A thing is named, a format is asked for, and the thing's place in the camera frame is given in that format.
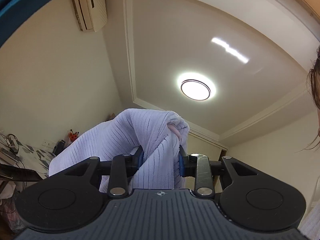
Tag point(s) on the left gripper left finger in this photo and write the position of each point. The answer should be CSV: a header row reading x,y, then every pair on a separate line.
x,y
123,168

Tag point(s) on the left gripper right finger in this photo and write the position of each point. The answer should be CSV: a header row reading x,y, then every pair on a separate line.
x,y
197,166

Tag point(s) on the lavender ribbed pajama garment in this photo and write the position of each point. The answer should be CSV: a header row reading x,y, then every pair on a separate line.
x,y
161,134

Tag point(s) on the orange artificial flowers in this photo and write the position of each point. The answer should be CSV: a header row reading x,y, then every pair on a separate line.
x,y
73,135

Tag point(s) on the round ceiling lamp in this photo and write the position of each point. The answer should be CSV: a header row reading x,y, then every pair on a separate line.
x,y
196,86

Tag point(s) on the person head with hair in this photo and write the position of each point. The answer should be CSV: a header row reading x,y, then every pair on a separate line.
x,y
313,84

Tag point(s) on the wall air conditioner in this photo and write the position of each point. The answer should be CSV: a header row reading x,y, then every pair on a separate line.
x,y
90,14

